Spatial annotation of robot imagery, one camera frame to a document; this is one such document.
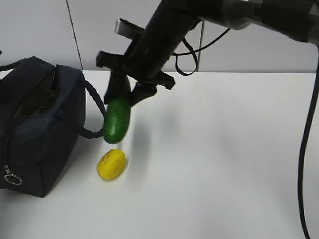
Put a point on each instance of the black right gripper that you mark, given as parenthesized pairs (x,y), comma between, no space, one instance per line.
(143,62)

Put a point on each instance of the green cucumber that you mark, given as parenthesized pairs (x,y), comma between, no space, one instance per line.
(117,120)

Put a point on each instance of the yellow lemon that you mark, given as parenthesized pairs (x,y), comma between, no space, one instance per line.
(111,164)

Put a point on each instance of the dark navy lunch bag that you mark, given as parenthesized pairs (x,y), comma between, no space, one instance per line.
(42,114)

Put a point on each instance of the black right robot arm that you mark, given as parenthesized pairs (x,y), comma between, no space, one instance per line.
(173,19)

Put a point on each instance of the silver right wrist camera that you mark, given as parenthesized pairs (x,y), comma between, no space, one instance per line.
(127,29)

